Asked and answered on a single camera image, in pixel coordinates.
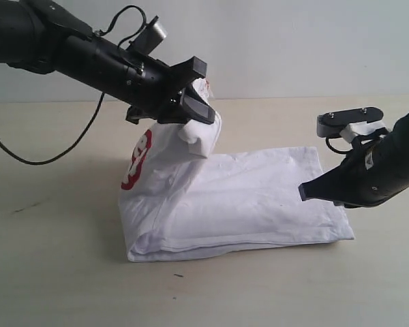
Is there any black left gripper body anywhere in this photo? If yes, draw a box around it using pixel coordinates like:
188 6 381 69
119 50 191 125

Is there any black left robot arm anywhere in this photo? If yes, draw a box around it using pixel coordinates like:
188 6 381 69
0 1 215 124

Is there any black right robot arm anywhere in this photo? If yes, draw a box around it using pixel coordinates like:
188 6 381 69
299 107 409 208

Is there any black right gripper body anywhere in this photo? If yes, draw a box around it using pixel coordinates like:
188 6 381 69
333 136 395 208

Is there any black left camera cable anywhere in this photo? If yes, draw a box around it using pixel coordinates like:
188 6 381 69
0 4 151 166

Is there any black camera cable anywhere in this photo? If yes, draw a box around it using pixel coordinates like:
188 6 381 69
323 134 352 155
0 4 151 166

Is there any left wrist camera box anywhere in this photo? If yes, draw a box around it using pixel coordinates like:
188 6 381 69
127 16 168 55

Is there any white t-shirt red lettering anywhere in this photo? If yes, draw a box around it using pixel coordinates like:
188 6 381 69
117 78 356 263

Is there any black right camera cable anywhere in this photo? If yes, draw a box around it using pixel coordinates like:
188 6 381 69
323 134 352 155

